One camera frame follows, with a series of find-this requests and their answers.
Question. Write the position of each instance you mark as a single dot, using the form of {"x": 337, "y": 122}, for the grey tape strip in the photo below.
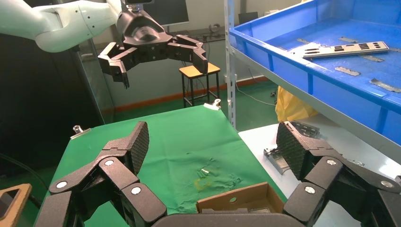
{"x": 347, "y": 71}

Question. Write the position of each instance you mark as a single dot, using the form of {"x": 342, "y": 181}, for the white metal shelf rack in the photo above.
{"x": 229, "y": 62}

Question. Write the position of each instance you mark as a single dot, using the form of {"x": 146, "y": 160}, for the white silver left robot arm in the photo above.
{"x": 62, "y": 25}

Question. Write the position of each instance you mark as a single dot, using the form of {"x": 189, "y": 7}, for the glass panel metal frame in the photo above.
{"x": 94, "y": 94}

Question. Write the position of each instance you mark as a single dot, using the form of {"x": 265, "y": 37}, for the yellow plastic bag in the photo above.
{"x": 291, "y": 108}

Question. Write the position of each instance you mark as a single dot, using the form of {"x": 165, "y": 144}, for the wooden frame phone holder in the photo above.
{"x": 22, "y": 194}

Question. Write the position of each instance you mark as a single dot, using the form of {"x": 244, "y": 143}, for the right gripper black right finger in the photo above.
{"x": 313, "y": 163}

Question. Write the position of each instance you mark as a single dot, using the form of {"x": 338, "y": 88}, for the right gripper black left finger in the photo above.
{"x": 125, "y": 175}

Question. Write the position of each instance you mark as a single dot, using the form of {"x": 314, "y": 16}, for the black computer monitor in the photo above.
{"x": 169, "y": 12}

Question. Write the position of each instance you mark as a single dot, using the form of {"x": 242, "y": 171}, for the folded grey metal bracket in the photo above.
{"x": 308, "y": 129}

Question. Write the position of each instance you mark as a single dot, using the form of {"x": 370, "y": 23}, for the wooden top black stool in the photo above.
{"x": 194, "y": 71}

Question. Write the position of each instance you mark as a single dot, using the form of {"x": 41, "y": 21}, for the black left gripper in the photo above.
{"x": 144, "y": 34}

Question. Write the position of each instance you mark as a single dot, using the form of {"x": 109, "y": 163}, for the brown cardboard box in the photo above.
{"x": 250, "y": 195}

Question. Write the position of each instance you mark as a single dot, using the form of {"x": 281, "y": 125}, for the green table cloth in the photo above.
{"x": 188, "y": 137}

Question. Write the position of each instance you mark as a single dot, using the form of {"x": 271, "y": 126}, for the small white scrap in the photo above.
{"x": 205, "y": 171}

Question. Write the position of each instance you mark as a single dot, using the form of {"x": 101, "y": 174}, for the silver binder clip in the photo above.
{"x": 80, "y": 133}
{"x": 212, "y": 106}

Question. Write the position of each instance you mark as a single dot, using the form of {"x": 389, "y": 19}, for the blue plastic tray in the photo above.
{"x": 344, "y": 100}

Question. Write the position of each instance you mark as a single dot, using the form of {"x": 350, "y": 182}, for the flat grey metal plate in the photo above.
{"x": 274, "y": 161}

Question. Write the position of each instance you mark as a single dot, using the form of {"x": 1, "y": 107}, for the silver metal IO shield plate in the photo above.
{"x": 344, "y": 49}

